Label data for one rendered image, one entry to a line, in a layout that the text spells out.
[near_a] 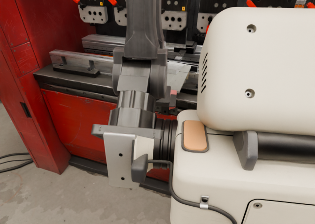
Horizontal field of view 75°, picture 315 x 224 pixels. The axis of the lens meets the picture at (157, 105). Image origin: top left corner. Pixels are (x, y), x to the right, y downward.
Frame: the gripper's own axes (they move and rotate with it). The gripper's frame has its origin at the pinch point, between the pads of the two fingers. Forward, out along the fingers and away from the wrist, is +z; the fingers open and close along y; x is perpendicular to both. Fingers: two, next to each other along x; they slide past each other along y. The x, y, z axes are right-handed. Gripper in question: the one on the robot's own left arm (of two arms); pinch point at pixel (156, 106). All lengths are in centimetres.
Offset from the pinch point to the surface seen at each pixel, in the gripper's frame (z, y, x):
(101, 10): -2, 32, -49
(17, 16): 4, 81, -50
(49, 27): 22, 77, -63
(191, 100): 21.4, -14.4, -15.3
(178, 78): 9.9, -7.5, -20.3
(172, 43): 8.5, -3.3, -39.9
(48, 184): 99, 88, 24
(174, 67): 14.7, -5.0, -30.1
